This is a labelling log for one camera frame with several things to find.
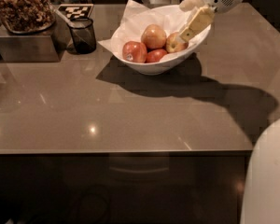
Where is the black mesh cup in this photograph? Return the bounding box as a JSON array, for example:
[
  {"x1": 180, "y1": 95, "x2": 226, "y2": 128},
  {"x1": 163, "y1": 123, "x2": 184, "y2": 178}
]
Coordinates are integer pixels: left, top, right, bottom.
[{"x1": 68, "y1": 18, "x2": 96, "y2": 54}]

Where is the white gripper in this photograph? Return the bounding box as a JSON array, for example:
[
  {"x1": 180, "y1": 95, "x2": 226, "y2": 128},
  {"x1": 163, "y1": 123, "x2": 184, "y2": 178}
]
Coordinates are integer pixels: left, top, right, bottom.
[{"x1": 177, "y1": 0, "x2": 243, "y2": 42}]

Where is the small red apple front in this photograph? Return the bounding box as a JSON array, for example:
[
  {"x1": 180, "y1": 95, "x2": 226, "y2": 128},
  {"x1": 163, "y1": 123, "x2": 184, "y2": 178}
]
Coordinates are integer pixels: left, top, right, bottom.
[{"x1": 146, "y1": 49, "x2": 167, "y2": 63}]

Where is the white ceramic bowl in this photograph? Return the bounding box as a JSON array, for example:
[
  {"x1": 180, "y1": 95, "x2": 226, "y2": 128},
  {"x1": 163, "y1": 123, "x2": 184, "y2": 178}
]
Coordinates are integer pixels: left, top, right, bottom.
[{"x1": 125, "y1": 26, "x2": 211, "y2": 75}]

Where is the red apple front left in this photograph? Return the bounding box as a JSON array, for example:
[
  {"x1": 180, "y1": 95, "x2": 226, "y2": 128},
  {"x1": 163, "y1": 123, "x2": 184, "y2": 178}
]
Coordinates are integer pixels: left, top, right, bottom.
[{"x1": 122, "y1": 41, "x2": 147, "y2": 63}]

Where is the yellow-red apple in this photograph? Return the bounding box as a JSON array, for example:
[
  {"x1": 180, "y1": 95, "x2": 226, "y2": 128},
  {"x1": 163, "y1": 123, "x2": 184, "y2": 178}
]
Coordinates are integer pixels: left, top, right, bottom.
[
  {"x1": 165, "y1": 32, "x2": 189, "y2": 53},
  {"x1": 141, "y1": 24, "x2": 167, "y2": 49}
]

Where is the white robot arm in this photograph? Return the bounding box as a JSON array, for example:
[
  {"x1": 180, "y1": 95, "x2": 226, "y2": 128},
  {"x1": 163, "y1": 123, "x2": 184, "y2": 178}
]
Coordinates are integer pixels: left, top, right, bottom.
[{"x1": 177, "y1": 0, "x2": 280, "y2": 224}]

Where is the black white marker tag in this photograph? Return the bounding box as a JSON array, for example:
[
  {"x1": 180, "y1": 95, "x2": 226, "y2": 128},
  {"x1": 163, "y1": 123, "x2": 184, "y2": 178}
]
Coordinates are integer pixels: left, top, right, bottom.
[{"x1": 58, "y1": 4, "x2": 93, "y2": 20}]

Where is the white paper bowl liner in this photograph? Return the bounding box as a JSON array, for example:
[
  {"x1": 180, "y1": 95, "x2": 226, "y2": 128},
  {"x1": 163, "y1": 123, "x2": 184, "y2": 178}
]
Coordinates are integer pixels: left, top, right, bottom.
[{"x1": 99, "y1": 0, "x2": 198, "y2": 66}]

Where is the metal box stand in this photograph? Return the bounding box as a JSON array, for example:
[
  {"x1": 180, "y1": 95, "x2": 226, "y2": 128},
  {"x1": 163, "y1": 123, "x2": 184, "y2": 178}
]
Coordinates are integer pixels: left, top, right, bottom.
[{"x1": 0, "y1": 17, "x2": 71, "y2": 63}]

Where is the glass jar of snacks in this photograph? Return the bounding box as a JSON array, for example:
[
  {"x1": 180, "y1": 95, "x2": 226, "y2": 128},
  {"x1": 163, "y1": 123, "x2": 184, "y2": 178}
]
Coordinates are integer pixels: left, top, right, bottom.
[{"x1": 0, "y1": 0, "x2": 55, "y2": 34}]

